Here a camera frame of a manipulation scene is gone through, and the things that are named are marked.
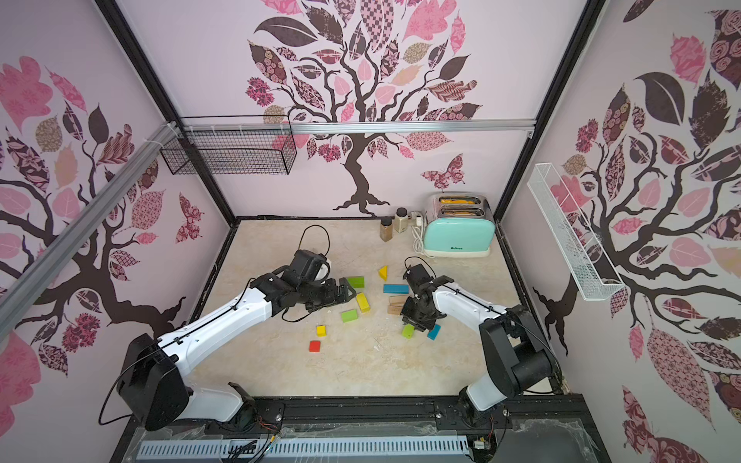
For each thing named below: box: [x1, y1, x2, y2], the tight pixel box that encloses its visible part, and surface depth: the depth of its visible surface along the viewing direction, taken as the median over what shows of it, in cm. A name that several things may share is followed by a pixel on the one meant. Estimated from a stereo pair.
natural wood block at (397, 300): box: [388, 295, 410, 306], surface depth 98 cm
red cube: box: [308, 340, 322, 354], surface depth 87 cm
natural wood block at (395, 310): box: [387, 304, 404, 316], surface depth 95 cm
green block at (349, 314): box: [340, 308, 358, 324], surface depth 94 cm
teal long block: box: [383, 283, 411, 295], surface depth 102 cm
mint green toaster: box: [422, 191, 497, 258], surface depth 103 cm
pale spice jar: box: [394, 206, 409, 234], surface depth 112 cm
